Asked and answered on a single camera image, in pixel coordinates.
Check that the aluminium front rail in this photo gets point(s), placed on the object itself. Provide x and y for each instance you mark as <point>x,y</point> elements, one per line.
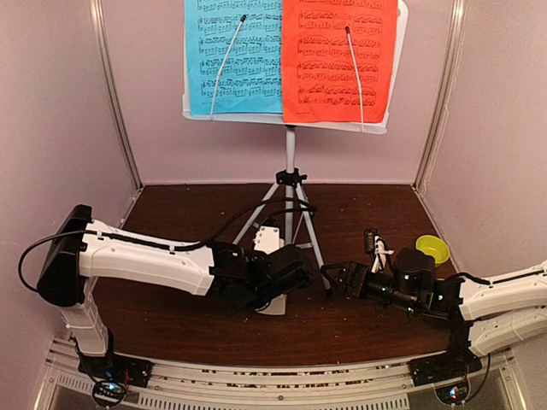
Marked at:
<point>385,384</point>

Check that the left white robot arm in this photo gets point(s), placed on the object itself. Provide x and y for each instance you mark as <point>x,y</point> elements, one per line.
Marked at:
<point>86,248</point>

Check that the left aluminium corner post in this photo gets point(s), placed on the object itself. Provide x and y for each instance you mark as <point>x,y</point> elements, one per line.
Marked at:
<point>100,31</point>

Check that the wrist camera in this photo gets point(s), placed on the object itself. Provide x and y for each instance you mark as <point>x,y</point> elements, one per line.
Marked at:
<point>268,240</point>
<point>376,248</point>

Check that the blue sheet music paper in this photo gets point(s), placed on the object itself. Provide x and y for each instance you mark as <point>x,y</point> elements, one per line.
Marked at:
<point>233,57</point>

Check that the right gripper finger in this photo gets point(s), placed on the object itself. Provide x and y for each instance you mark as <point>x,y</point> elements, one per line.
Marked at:
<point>339,268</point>
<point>329,284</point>

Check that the silver tripod stand legs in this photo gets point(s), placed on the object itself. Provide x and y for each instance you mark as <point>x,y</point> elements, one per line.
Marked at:
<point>297,210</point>

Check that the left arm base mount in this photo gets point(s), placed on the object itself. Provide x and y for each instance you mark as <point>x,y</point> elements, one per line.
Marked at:
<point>113,376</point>

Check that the red sheet music paper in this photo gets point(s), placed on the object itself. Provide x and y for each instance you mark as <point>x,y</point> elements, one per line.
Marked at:
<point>337,60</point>

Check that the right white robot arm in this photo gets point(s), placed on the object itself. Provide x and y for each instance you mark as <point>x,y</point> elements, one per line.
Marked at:
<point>484,314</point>

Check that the white metronome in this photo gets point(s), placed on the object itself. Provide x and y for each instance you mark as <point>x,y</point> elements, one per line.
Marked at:
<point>276,307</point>

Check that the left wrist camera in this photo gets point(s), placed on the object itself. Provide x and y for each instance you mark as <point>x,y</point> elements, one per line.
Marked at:
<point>268,240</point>

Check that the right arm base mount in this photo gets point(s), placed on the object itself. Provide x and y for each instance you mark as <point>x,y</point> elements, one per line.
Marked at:
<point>449,376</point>

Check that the yellow-green bowl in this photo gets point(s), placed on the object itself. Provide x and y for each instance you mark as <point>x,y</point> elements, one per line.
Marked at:
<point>435,247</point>

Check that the white perforated music stand desk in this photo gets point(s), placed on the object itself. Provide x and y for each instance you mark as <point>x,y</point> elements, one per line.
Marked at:
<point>314,63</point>

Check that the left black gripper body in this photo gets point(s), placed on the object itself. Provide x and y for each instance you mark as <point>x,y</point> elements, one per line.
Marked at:
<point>262,302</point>

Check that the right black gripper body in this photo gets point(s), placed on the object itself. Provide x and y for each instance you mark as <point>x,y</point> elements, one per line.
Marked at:
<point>362,271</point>

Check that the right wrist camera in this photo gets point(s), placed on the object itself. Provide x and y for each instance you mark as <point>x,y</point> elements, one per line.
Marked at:
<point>376,248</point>

